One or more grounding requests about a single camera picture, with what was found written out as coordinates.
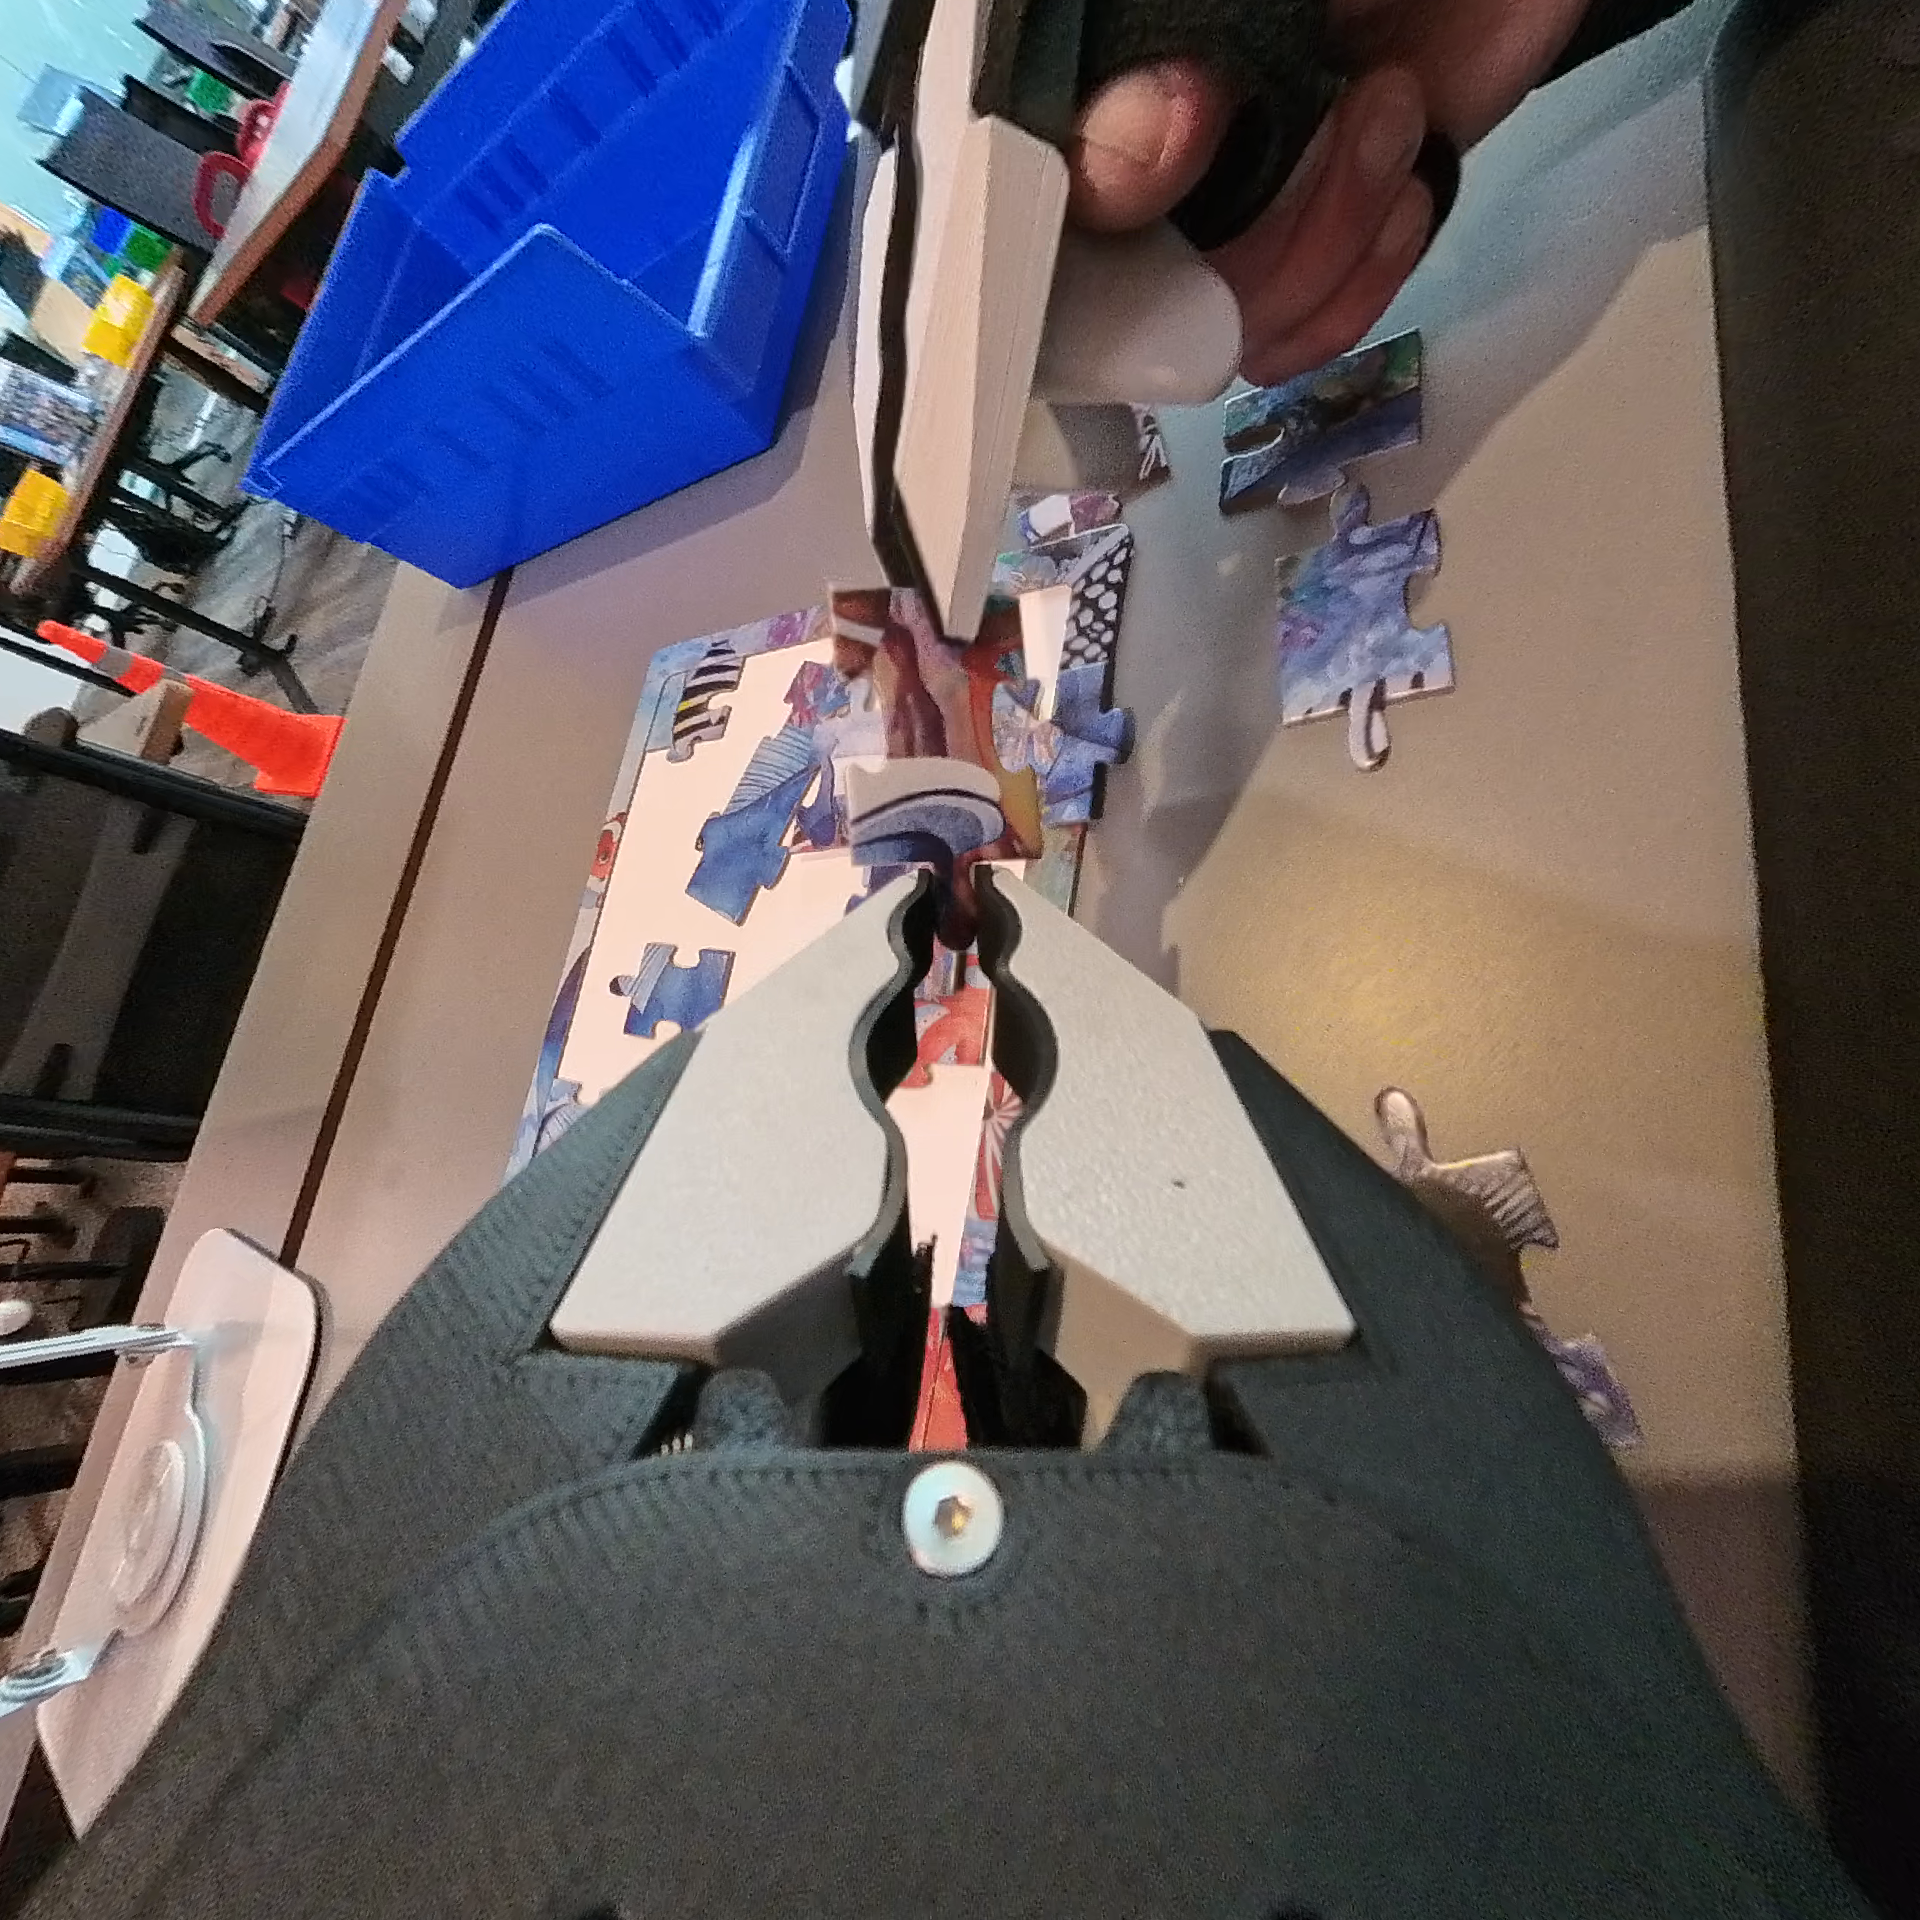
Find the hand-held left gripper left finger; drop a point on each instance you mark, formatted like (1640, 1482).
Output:
(720, 1187)

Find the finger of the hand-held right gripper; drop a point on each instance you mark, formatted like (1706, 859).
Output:
(979, 374)
(879, 332)

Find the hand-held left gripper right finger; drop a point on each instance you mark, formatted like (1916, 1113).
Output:
(1186, 1187)

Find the blue white-striped puzzle piece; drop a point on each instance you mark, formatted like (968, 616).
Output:
(674, 991)

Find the ocean jigsaw puzzle frame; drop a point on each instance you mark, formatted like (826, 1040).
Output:
(661, 898)

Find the dark blue whale face piece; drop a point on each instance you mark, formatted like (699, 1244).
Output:
(749, 857)

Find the blue striped coral puzzle piece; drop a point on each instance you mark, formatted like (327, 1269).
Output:
(796, 720)

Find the red coral white wave piece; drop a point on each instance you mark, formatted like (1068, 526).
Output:
(930, 799)

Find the person's right hand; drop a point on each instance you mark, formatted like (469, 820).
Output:
(1348, 225)

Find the zebra striped puzzle piece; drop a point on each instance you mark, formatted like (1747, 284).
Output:
(1112, 443)

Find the blue object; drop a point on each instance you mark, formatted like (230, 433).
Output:
(571, 300)

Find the green grey blue puzzle piece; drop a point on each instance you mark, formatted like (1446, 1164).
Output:
(1321, 420)

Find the light blue splash puzzle piece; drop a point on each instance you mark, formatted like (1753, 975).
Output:
(1088, 750)

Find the yellow black striped fish piece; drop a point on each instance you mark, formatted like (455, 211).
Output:
(706, 692)

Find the lavender zebra-tab puzzle piece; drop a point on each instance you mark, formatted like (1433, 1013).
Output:
(1367, 616)

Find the wooden background desk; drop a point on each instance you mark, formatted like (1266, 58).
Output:
(284, 135)

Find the orange traffic cone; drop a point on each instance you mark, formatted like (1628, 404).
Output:
(241, 720)

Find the dark perforated panel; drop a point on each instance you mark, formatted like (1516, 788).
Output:
(1815, 898)

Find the yellow storage bin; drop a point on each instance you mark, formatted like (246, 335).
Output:
(33, 511)
(119, 314)

